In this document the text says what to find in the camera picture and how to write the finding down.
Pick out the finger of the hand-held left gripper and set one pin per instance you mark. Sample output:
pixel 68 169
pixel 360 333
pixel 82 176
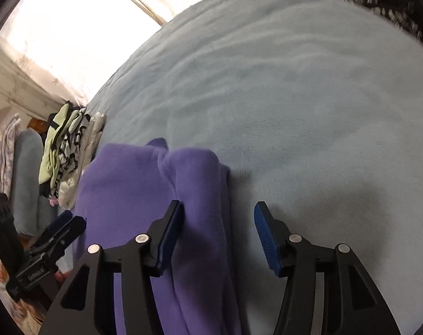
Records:
pixel 61 220
pixel 73 228

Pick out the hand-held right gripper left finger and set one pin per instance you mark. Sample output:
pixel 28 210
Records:
pixel 169 237

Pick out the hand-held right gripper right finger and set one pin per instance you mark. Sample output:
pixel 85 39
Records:
pixel 265 240

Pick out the purple zip hoodie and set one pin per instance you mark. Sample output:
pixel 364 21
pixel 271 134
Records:
pixel 134 188

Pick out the folded blue-grey blanket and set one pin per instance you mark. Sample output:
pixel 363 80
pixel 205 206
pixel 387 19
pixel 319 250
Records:
pixel 28 167

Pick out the folded green and black garment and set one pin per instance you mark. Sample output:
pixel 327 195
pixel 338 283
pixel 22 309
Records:
pixel 56 139

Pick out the floral folded quilt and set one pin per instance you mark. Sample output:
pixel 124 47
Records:
pixel 5 146

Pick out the folded black-white patterned garment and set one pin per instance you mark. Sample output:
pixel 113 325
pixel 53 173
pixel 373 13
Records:
pixel 75 136

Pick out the folded white puffy jacket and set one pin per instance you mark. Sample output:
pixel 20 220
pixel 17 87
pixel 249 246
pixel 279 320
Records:
pixel 96 129

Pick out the blue-grey fleece bed blanket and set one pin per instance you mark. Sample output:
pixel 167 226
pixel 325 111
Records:
pixel 285 111

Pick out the black and white patterned cloth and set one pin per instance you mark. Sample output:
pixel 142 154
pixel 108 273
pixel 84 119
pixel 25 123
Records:
pixel 389 10

